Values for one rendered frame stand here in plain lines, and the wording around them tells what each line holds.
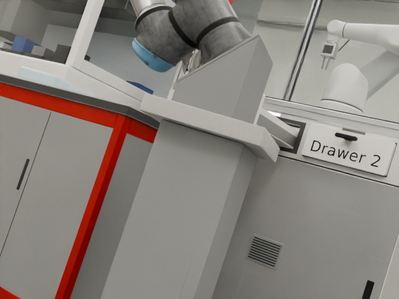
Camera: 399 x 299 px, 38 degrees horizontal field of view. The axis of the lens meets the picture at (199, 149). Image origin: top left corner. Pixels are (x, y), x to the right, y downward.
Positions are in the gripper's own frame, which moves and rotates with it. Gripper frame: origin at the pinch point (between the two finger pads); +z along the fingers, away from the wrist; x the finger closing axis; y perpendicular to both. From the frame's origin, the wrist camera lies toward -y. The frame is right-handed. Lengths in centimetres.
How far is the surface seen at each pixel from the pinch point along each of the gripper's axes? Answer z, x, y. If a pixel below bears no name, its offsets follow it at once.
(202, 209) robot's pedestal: 41, 36, 70
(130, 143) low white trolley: 31.3, 1.8, 34.5
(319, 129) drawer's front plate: 6.2, 48.9, -3.7
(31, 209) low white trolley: 59, -22, 32
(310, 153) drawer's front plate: 15, 48, -4
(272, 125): 11.5, 35.6, 10.5
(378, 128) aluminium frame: 2, 67, 1
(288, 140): 13.0, 40.4, -3.1
